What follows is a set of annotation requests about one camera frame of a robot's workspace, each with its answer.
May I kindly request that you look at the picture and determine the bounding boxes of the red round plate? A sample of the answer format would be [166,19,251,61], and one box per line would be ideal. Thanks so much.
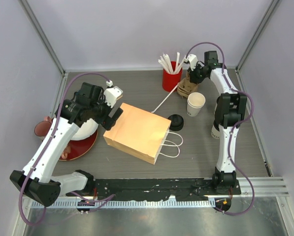
[59,131,98,161]

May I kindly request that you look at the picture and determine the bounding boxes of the red straw holder cup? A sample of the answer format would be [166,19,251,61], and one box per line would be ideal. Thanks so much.
[162,68,183,92]

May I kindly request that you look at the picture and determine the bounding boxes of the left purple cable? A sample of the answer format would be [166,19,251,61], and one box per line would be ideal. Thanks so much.
[18,72,117,226]

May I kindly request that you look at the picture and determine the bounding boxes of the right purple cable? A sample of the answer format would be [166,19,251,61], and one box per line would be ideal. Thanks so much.
[185,42,256,216]

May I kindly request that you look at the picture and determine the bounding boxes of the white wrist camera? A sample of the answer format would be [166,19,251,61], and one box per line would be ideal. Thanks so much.
[184,54,198,71]
[103,80,123,108]

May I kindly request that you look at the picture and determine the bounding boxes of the white paper plate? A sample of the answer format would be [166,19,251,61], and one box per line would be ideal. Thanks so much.
[71,119,98,141]

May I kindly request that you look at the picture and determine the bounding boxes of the white wrapped straws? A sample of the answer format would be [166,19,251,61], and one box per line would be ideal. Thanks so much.
[158,52,186,75]

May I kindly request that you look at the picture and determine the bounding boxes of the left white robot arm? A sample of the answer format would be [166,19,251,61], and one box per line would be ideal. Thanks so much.
[10,83,123,207]

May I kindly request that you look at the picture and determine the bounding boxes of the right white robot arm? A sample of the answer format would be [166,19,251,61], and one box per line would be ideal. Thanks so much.
[186,51,247,194]

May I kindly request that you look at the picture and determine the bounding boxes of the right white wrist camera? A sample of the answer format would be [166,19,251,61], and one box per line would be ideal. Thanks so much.
[184,54,198,71]

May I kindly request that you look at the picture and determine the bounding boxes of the purple cable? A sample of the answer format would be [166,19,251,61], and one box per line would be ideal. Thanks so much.
[18,72,117,226]
[185,42,256,216]

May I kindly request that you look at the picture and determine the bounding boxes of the brown paper bag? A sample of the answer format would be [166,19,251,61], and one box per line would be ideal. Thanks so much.
[103,103,182,165]

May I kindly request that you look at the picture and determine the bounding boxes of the brown cardboard cup carrier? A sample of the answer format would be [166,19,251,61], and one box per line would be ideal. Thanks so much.
[177,72,199,98]

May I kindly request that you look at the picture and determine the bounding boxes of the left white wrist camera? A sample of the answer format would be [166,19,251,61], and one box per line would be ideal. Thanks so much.
[103,80,123,108]

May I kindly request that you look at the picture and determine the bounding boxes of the stack of black cup lids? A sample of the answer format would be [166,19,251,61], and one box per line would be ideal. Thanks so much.
[168,114,184,131]

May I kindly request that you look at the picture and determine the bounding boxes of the pink plastic cup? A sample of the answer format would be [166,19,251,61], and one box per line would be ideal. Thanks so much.
[34,116,52,141]

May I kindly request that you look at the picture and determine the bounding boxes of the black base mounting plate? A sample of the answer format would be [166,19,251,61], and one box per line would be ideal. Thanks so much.
[76,178,241,202]

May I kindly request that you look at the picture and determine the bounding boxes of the stack of white paper cups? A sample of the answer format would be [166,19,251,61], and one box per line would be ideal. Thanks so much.
[187,92,206,117]

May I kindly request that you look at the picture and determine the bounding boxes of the white straw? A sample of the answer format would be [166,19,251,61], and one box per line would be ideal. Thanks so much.
[151,83,178,114]

